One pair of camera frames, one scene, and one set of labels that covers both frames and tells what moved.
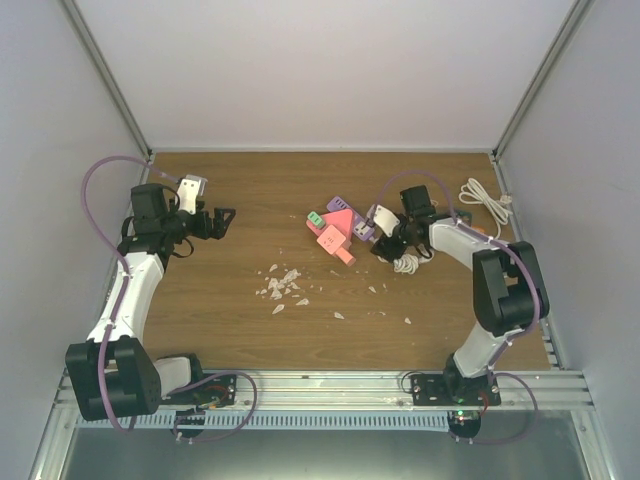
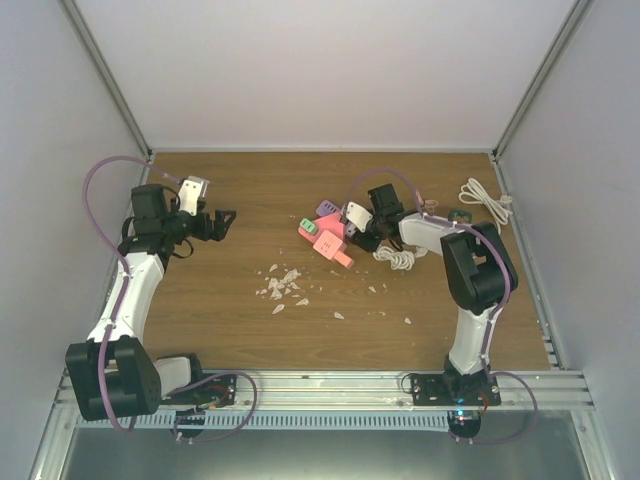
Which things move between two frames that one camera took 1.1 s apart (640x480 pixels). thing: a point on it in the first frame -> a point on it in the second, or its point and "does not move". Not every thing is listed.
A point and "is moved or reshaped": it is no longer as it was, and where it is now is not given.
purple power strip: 360,225 -> 326,208
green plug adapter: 316,219 -> 308,225
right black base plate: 432,390 does not move
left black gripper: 219,228 does not move
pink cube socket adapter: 331,239 is moved or reshaped
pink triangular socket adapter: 342,220 is moved or reshaped
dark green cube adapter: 465,215 does not move
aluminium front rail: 388,390 does not move
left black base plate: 215,392 does not move
